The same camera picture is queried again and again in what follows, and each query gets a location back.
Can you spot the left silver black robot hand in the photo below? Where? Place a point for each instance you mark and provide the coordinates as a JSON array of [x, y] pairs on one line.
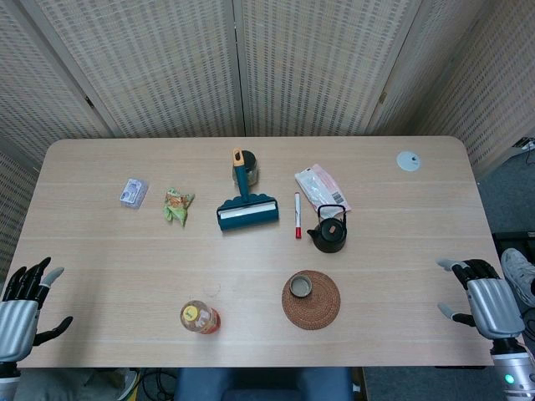
[[16, 326]]

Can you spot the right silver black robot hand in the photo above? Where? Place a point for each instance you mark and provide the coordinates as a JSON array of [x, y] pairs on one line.
[[495, 305]]

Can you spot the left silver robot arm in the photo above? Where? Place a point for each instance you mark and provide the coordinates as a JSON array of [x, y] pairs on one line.
[[6, 380]]

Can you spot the grey sneaker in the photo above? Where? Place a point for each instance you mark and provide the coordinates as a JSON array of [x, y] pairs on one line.
[[516, 271]]

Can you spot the white and green shoe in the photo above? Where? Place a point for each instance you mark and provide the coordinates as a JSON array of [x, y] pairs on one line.
[[123, 382]]

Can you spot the white power strip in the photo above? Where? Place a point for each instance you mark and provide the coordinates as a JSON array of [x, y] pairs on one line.
[[527, 145]]

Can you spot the round woven brown coaster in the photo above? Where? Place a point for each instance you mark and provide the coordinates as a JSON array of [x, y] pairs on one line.
[[319, 311]]

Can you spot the small clear plastic box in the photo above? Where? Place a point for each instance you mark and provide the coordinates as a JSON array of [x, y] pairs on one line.
[[134, 193]]

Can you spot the orange drink bottle yellow cap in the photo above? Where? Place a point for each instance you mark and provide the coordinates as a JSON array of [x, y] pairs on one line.
[[201, 319]]

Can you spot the dark ceramic teacup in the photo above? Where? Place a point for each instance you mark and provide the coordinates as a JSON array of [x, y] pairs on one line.
[[301, 286]]

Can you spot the crumpled green snack wrapper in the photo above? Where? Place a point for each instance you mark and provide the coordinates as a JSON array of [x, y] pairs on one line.
[[177, 206]]

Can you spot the white pink plastic packet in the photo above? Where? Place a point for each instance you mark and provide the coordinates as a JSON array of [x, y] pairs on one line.
[[319, 186]]

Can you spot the white marker red cap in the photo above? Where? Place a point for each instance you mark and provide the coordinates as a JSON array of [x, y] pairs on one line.
[[298, 213]]

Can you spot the blue padded base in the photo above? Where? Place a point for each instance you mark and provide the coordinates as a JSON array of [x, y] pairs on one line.
[[259, 382]]

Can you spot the glass jar black lid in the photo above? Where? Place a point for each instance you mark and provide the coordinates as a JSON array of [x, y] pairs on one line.
[[251, 167]]

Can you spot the woven folding screen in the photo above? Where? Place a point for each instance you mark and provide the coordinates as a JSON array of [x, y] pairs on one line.
[[167, 62]]

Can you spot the black equipment frame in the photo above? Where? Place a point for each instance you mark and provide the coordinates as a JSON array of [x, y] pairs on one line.
[[514, 238]]

